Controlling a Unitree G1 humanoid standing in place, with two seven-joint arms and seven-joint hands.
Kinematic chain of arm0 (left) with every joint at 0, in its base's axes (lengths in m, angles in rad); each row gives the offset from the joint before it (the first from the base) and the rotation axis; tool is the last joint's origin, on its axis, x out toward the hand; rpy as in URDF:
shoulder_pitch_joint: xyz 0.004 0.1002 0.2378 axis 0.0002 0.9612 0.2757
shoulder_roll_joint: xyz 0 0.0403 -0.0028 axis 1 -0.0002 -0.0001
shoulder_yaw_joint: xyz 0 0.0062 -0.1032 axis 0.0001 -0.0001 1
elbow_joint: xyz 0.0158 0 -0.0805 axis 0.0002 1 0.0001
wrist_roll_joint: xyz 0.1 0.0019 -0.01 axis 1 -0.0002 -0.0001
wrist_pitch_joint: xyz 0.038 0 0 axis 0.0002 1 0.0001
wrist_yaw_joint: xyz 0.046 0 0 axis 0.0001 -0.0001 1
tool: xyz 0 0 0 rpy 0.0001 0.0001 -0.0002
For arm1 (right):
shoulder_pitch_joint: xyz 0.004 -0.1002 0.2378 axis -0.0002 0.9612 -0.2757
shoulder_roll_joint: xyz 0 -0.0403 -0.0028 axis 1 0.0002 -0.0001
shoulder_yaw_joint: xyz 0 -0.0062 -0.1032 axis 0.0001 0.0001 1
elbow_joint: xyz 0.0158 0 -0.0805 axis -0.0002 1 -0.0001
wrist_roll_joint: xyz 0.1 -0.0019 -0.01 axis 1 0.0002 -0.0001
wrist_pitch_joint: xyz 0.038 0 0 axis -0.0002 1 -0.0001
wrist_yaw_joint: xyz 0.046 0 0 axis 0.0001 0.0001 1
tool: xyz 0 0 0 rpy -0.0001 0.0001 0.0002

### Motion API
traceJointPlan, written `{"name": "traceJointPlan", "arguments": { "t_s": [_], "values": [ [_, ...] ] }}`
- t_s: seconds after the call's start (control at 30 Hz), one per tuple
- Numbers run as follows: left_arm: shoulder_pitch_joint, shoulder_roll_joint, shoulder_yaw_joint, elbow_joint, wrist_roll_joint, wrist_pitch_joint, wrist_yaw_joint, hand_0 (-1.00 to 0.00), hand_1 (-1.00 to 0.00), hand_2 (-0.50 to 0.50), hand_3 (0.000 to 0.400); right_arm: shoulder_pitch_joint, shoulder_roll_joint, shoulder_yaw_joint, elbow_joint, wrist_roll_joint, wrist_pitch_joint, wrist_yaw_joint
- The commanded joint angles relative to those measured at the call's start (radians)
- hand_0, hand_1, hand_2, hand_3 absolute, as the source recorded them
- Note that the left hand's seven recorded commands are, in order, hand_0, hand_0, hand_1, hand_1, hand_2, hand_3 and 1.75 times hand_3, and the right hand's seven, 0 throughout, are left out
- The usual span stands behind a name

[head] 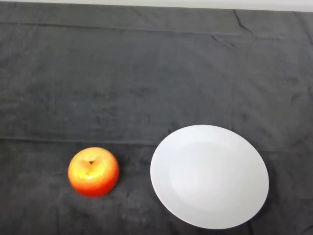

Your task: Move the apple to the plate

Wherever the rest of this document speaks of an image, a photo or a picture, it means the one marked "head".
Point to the red yellow apple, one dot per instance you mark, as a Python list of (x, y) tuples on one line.
[(94, 176)]

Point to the white round plate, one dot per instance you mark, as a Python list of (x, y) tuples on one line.
[(210, 181)]

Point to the black cloth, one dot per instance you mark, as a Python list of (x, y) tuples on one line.
[(122, 85)]

